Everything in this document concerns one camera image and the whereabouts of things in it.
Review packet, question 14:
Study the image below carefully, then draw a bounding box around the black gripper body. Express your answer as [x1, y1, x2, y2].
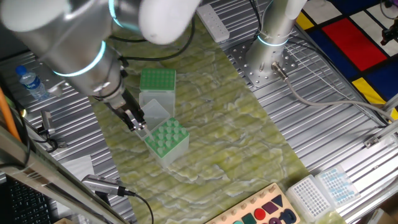
[104, 91, 136, 118]

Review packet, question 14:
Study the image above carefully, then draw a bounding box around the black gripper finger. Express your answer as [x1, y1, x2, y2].
[130, 102, 147, 130]
[122, 110, 140, 133]

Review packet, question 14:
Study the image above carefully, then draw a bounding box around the clear tip box green rack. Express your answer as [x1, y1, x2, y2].
[134, 98, 190, 169]
[139, 67, 177, 118]

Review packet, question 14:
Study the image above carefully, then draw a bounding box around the white paper sheet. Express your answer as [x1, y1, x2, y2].
[60, 154, 96, 183]

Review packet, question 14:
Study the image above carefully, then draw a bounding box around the green marble patterned mat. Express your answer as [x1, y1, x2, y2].
[90, 18, 348, 224]

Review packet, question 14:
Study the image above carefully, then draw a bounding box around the clear water bottle blue cap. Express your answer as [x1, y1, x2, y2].
[15, 65, 50, 101]

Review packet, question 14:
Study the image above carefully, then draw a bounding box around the orange pipe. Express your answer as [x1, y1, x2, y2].
[0, 86, 21, 142]

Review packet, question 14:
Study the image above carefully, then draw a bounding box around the white power strip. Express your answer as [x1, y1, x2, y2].
[196, 3, 231, 44]

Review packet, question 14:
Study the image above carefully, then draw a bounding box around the black keyboard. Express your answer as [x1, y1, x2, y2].
[4, 179, 52, 224]

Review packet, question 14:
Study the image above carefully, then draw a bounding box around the wooden shape puzzle board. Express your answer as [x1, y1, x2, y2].
[203, 182, 302, 224]

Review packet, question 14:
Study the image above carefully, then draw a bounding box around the red circle puzzle piece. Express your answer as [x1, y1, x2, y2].
[254, 207, 267, 221]

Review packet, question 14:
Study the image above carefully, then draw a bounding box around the purple square puzzle piece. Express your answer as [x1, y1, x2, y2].
[261, 201, 279, 215]

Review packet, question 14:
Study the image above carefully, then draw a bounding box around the white rack tip box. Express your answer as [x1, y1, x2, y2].
[285, 174, 334, 222]

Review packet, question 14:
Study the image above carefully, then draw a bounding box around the blue rack tip box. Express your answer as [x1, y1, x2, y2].
[315, 164, 362, 208]

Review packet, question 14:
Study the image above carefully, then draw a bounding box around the colour block floor mat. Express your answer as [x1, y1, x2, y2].
[294, 0, 398, 121]

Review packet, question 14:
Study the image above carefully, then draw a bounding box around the cardboard carton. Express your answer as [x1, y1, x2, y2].
[368, 207, 398, 224]

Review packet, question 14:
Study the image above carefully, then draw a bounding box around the silver camera mount bracket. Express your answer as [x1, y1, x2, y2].
[46, 81, 68, 98]

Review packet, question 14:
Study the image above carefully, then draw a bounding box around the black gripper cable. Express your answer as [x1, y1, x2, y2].
[108, 17, 197, 62]

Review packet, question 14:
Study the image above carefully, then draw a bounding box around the silver depth camera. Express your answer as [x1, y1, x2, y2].
[81, 174, 136, 197]

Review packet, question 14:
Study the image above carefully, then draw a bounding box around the black camera cable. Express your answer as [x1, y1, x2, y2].
[124, 189, 155, 224]

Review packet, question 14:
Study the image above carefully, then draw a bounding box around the aluminium frame beam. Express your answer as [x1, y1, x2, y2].
[0, 124, 128, 224]

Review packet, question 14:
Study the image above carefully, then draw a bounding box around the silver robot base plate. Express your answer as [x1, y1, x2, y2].
[228, 39, 299, 90]

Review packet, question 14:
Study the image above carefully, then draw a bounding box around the grey cable metal connector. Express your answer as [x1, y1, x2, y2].
[271, 61, 396, 124]

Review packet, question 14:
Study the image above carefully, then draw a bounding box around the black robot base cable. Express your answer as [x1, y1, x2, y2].
[248, 0, 265, 35]

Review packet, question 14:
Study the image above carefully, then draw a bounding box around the blue ring puzzle piece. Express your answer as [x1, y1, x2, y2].
[277, 208, 298, 224]

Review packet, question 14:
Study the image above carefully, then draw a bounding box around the aluminium profile rail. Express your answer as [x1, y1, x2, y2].
[363, 93, 398, 149]

